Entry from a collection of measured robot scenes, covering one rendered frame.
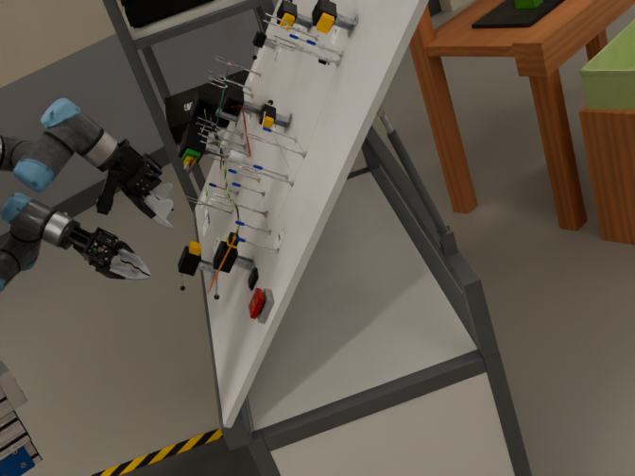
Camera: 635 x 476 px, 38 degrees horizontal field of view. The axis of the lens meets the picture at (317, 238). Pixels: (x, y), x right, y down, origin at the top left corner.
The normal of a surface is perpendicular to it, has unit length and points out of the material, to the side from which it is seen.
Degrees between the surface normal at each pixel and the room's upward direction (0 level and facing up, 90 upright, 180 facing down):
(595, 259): 0
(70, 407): 0
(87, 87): 90
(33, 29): 90
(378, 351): 0
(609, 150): 90
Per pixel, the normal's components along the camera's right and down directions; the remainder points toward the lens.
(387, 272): -0.29, -0.83
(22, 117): 0.57, 0.24
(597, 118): -0.66, 0.53
